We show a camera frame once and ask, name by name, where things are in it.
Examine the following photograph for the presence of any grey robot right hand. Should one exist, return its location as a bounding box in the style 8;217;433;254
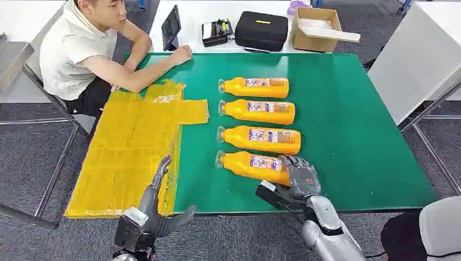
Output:
278;154;322;200

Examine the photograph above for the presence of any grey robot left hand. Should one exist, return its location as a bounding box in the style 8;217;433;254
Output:
138;154;198;239

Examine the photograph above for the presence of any orange drink bottle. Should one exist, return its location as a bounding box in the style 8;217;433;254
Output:
216;125;302;156
217;99;296;126
215;150;292;187
217;76;290;100

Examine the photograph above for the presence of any green table mat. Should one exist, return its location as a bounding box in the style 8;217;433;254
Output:
124;53;438;217

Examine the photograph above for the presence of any yellow plastic sheet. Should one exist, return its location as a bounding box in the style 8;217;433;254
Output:
64;79;210;220

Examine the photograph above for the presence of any open cardboard box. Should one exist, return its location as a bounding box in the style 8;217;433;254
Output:
290;7;361;53

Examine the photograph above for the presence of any grey black robot body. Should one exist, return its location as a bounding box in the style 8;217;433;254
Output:
381;196;461;261

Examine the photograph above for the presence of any black zip carry case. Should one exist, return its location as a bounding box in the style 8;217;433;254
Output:
234;11;289;53

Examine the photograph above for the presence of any person's right hand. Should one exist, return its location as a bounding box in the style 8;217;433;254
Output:
169;45;194;67

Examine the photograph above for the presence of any white table with steel legs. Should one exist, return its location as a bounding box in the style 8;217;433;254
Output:
367;1;461;195
0;0;91;229

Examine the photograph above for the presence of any black label printer device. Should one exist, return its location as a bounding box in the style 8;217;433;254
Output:
201;18;235;48

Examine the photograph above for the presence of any purple plastic object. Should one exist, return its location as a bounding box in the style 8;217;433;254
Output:
286;0;311;16

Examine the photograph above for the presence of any person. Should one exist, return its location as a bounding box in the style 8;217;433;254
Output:
39;0;194;120

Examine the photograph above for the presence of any black tablet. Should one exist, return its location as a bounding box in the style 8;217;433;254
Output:
161;5;182;52

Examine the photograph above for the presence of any grey steel bench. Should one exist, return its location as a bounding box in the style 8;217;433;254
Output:
0;32;35;95

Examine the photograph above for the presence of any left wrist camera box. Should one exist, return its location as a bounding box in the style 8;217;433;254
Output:
114;207;149;253

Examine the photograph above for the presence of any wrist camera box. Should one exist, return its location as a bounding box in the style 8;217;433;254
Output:
254;180;289;210
114;207;149;253

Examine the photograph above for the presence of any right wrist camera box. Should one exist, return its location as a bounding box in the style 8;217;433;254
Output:
254;180;289;210

